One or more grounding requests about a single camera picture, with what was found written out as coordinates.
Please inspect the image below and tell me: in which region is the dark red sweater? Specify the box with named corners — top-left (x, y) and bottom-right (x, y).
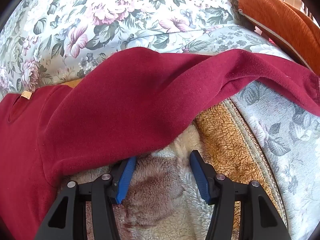
top-left (0, 47), bottom-right (320, 233)

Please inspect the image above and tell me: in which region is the orange cushion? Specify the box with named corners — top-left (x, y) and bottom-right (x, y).
top-left (237, 0), bottom-right (320, 75)

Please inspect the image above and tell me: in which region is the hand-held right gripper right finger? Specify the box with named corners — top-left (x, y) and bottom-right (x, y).
top-left (189, 149), bottom-right (292, 240)

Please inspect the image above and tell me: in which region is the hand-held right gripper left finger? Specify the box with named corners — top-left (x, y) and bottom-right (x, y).
top-left (34, 156), bottom-right (137, 240)

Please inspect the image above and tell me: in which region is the floral bed sheet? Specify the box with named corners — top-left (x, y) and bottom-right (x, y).
top-left (0, 0), bottom-right (320, 233)

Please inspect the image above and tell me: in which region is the plush printed blanket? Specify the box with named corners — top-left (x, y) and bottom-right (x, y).
top-left (61, 80), bottom-right (288, 240)

